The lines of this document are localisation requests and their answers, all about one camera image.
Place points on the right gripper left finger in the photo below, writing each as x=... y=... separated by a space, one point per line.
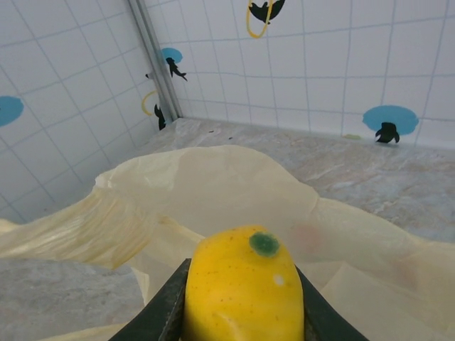
x=163 y=312

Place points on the cream plastic bag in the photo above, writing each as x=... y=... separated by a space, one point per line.
x=231 y=184

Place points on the yellow fake mango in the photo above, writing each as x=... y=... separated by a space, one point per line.
x=241 y=291

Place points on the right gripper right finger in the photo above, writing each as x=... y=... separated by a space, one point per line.
x=330 y=316

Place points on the aluminium corner post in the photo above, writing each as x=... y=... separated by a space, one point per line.
x=156 y=60

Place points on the blue splash dolphin sticker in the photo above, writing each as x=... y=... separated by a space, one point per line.
x=174 y=64
x=389 y=122
x=9 y=112

